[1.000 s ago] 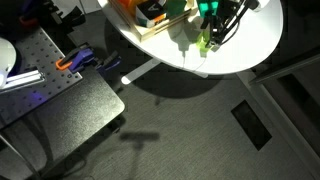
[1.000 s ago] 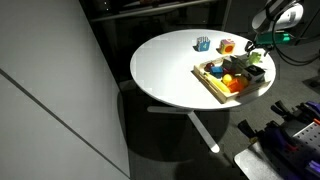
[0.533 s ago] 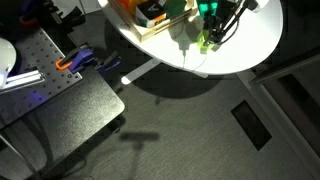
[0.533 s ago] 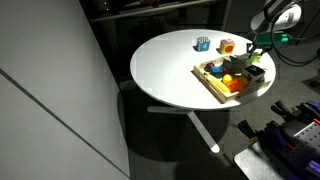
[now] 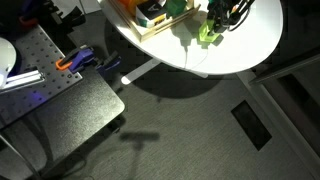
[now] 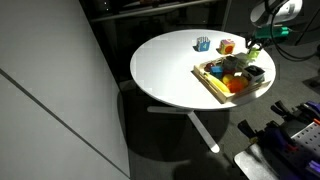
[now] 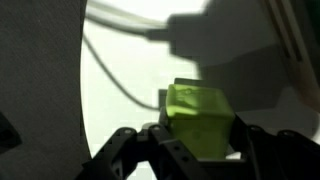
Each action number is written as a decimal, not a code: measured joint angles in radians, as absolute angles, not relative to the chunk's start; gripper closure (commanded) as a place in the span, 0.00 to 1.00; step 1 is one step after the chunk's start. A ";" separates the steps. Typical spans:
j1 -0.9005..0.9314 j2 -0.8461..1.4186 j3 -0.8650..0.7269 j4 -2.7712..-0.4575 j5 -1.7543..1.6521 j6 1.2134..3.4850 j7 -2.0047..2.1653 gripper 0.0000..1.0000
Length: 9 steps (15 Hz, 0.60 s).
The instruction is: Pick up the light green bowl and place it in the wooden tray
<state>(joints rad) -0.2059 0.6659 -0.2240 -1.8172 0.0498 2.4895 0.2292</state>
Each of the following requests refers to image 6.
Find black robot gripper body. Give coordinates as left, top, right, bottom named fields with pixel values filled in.
left=245, top=31, right=268, bottom=47

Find wooden tray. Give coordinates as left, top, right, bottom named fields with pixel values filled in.
left=193, top=54, right=272, bottom=105

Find yellow orange colourful cube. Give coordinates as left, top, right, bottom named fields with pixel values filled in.
left=218, top=38, right=236, bottom=55

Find black letter A cube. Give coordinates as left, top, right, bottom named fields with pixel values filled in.
left=242, top=65, right=267, bottom=85

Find yellow orange toy fruit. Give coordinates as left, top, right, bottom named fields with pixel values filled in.
left=238, top=75, right=250, bottom=87

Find yellow toy ball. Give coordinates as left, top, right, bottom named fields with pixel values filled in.
left=222, top=73, right=235, bottom=85

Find red orange toy block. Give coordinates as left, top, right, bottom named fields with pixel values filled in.
left=227, top=77, right=247, bottom=94

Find blue toy block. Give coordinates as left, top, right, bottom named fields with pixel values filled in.
left=210, top=65, right=224, bottom=80

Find dark red toy apple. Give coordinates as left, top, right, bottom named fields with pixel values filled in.
left=204, top=62, right=216, bottom=73

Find blue number cube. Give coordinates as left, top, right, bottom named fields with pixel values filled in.
left=195, top=35, right=212, bottom=53

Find yellow toy banana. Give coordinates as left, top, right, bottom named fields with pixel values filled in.
left=205, top=72, right=231, bottom=94

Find purple orange spring clamp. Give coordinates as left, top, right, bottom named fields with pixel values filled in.
left=237, top=119, right=298, bottom=155
left=270, top=99, right=320, bottom=126

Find white table base legs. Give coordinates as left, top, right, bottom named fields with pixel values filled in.
left=147, top=105, right=221, bottom=154

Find round white table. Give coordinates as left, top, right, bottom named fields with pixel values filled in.
left=79, top=0, right=234, bottom=84

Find black perforated breadboard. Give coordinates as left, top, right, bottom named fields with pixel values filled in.
left=289, top=121, right=320, bottom=180

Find black cart top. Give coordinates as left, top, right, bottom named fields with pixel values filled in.
left=233, top=143, right=301, bottom=180

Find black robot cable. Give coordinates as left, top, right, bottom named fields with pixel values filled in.
left=264, top=0, right=320, bottom=63

